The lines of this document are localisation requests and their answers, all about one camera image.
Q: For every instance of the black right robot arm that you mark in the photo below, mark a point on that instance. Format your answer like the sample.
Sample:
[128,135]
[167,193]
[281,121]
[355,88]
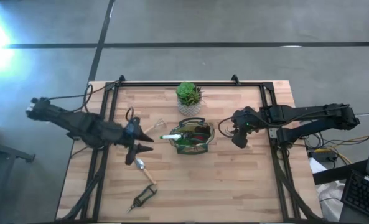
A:
[311,118]

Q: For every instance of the dark computer desk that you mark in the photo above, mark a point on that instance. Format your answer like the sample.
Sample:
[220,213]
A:
[336,174]

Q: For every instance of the white plastic bag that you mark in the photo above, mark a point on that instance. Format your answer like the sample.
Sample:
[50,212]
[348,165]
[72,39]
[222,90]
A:
[328,202]

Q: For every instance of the succulent in white patterned pot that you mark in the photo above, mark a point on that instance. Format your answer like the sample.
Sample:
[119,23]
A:
[188,96]

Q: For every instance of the black stand leg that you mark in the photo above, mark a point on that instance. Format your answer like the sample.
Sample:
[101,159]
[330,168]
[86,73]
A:
[7,152]

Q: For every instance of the black aluminium table frame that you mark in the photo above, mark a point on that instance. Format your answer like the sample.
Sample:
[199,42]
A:
[234,84]

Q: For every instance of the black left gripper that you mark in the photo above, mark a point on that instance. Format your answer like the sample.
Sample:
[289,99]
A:
[131,143]

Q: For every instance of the green spray bottle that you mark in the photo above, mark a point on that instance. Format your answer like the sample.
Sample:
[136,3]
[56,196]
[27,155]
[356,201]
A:
[171,137]

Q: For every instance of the black keyboard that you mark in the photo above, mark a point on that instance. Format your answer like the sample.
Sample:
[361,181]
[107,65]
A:
[363,196]

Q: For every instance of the black power box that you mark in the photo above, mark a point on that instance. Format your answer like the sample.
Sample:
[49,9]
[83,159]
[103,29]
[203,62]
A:
[321,155]

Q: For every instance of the red knit gardening glove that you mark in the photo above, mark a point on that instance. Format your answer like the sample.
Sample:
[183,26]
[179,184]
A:
[201,135]

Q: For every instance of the beige green-trimmed gardening bag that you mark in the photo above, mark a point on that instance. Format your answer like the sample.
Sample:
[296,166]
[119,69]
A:
[187,151]

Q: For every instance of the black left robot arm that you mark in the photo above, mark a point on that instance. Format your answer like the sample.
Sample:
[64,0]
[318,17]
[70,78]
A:
[78,124]

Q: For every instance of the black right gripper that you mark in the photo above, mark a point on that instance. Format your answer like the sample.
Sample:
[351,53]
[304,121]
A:
[244,127]

